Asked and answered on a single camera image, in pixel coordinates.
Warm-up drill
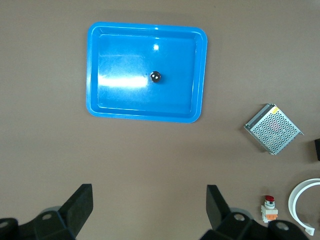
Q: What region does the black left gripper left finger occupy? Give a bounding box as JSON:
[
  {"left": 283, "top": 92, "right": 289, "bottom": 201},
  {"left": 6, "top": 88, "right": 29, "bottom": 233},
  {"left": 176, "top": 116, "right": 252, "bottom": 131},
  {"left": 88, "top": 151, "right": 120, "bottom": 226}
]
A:
[{"left": 34, "top": 183, "right": 94, "bottom": 240}]

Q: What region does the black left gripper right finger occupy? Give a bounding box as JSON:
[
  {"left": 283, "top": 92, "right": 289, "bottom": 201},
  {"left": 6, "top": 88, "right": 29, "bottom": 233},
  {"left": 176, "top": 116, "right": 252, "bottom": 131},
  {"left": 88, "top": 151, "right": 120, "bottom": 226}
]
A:
[{"left": 199, "top": 184, "right": 270, "bottom": 240}]

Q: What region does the small black capacitor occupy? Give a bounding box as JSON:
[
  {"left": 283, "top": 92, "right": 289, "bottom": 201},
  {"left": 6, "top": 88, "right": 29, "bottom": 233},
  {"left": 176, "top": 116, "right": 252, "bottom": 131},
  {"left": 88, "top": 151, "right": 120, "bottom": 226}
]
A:
[{"left": 149, "top": 70, "right": 162, "bottom": 84}]

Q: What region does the perforated metal power supply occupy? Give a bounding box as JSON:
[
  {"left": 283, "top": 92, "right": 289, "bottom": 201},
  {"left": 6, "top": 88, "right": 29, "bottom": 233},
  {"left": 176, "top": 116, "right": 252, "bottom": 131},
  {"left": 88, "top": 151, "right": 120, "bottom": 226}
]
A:
[{"left": 243, "top": 103, "right": 305, "bottom": 156}]

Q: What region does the blue plastic tray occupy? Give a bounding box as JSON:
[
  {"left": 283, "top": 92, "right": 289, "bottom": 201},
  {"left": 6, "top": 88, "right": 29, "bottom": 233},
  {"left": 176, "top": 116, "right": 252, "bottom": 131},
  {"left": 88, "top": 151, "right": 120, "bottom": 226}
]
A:
[{"left": 85, "top": 21, "right": 209, "bottom": 124}]

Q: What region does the red push button switch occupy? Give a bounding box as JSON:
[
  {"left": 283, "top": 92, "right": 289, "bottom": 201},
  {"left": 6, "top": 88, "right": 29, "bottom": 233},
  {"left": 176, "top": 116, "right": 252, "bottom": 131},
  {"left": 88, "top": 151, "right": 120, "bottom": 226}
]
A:
[{"left": 260, "top": 195, "right": 279, "bottom": 224}]

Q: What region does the large white curved bracket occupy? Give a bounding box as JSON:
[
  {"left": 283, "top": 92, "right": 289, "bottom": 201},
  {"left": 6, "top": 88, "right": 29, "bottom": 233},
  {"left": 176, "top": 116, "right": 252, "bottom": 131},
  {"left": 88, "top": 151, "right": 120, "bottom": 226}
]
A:
[{"left": 287, "top": 177, "right": 320, "bottom": 236}]

